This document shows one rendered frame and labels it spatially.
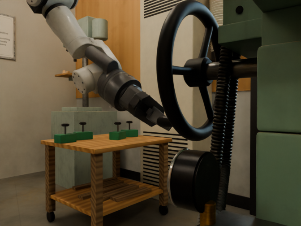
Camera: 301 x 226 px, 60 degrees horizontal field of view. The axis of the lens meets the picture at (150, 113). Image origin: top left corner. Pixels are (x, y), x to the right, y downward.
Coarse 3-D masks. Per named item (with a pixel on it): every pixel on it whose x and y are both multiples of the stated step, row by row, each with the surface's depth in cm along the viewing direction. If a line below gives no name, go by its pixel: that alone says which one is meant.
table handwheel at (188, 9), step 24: (192, 0) 51; (168, 24) 45; (216, 24) 59; (168, 48) 44; (216, 48) 63; (168, 72) 44; (192, 72) 51; (216, 72) 51; (240, 72) 48; (168, 96) 44
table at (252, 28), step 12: (264, 0) 26; (276, 0) 26; (288, 0) 26; (300, 0) 26; (264, 12) 29; (228, 24) 42; (240, 24) 41; (252, 24) 40; (228, 36) 42; (240, 36) 41; (252, 36) 40; (228, 48) 46; (240, 48) 46; (252, 48) 46
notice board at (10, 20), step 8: (0, 16) 268; (8, 16) 273; (0, 24) 268; (8, 24) 273; (0, 32) 268; (8, 32) 273; (0, 40) 268; (8, 40) 273; (0, 48) 268; (8, 48) 273; (0, 56) 268; (8, 56) 274
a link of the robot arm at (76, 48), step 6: (84, 36) 69; (72, 42) 68; (78, 42) 67; (84, 42) 68; (90, 42) 69; (96, 42) 69; (102, 42) 70; (72, 48) 68; (78, 48) 68; (84, 48) 70; (102, 48) 69; (108, 48) 70; (72, 54) 69; (78, 54) 70; (84, 54) 72; (108, 54) 69; (120, 66) 70
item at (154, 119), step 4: (152, 108) 58; (156, 108) 58; (148, 112) 58; (152, 112) 58; (156, 112) 58; (160, 112) 57; (148, 116) 58; (152, 116) 58; (156, 116) 57; (152, 120) 58; (156, 120) 57; (164, 128) 56; (168, 128) 56
